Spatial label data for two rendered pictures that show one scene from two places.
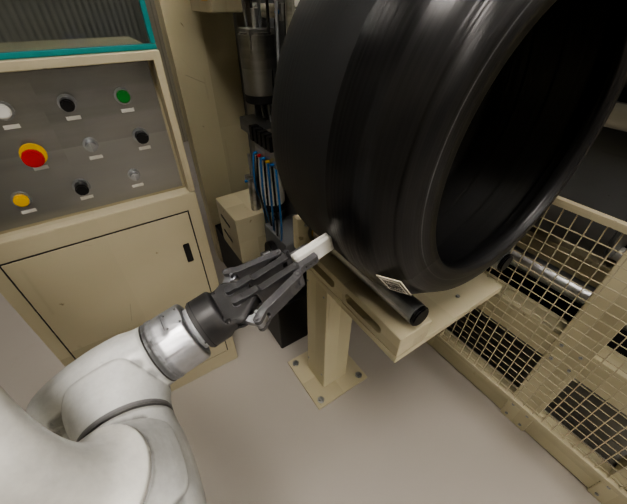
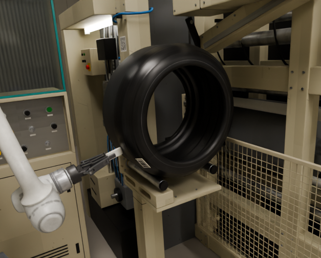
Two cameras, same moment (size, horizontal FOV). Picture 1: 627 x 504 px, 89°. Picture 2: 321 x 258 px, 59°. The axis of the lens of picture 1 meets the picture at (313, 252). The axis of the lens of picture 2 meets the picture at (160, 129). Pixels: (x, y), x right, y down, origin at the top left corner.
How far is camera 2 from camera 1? 0.78 m
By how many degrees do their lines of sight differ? 24
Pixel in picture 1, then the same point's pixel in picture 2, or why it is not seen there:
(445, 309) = (188, 194)
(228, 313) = (80, 170)
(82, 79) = (35, 103)
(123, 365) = (44, 179)
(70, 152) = (22, 132)
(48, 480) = (33, 175)
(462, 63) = (140, 90)
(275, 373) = not seen: outside the picture
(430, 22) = (132, 82)
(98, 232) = not seen: hidden behind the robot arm
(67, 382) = not seen: hidden behind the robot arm
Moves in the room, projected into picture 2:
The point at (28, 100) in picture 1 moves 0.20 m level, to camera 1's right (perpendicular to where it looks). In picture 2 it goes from (13, 111) to (48, 110)
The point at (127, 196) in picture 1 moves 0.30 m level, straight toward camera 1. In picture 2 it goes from (42, 154) to (51, 170)
